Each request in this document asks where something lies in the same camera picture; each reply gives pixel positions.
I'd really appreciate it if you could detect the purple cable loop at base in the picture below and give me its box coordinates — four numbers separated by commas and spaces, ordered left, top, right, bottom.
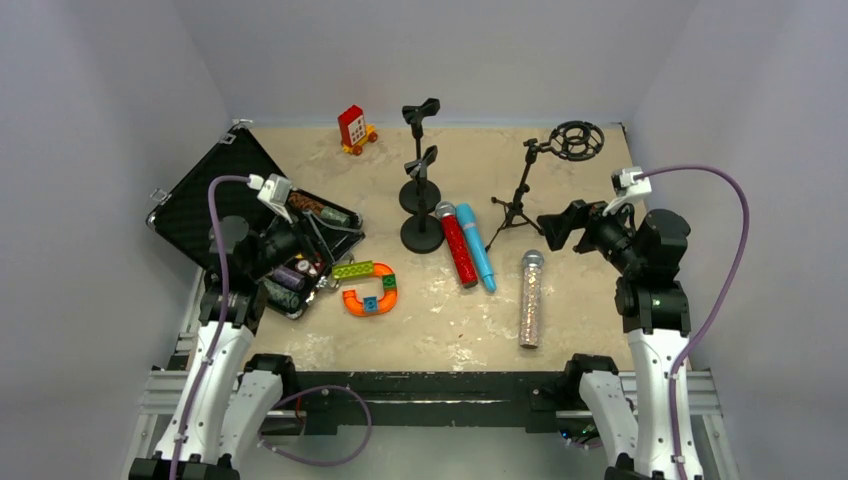
256, 385, 374, 469

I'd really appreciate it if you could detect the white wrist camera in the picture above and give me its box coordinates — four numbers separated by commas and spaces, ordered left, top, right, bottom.
602, 167, 652, 216
248, 174, 294, 224

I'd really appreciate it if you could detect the red glitter microphone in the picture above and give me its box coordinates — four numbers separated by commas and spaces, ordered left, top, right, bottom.
435, 201, 478, 289

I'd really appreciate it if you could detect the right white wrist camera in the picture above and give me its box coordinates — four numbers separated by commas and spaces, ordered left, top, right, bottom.
602, 167, 652, 216

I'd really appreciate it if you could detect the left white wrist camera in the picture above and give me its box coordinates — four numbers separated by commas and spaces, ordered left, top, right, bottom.
248, 174, 294, 224

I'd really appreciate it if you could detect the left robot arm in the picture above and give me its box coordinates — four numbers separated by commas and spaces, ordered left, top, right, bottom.
128, 209, 364, 479

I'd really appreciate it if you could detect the blue toy microphone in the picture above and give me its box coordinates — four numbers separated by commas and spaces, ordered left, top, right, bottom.
456, 203, 497, 293

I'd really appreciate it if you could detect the black base frame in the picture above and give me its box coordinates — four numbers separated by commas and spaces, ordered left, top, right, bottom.
263, 371, 594, 437

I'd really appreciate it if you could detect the black mic stand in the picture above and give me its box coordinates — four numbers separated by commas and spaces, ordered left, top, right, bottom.
399, 98, 441, 214
400, 145, 444, 254

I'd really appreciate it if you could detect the black tripod shock-mount stand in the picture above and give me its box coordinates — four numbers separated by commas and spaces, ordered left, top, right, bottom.
484, 120, 606, 254

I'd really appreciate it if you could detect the silver glitter microphone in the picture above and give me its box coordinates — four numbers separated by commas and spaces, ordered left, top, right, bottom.
518, 250, 544, 349

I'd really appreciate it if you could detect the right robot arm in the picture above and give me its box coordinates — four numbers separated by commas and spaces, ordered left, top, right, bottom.
537, 200, 704, 479

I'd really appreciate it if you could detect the black poker chip case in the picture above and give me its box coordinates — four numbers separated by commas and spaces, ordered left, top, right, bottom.
146, 127, 364, 319

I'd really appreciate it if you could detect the orange curved toy track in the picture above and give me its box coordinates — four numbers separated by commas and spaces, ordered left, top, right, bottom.
342, 262, 398, 317

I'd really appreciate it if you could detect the red toy block car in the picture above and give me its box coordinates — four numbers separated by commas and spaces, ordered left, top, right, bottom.
337, 105, 379, 156

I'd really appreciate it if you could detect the green toy brick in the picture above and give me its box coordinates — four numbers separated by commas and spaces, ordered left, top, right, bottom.
332, 261, 375, 281

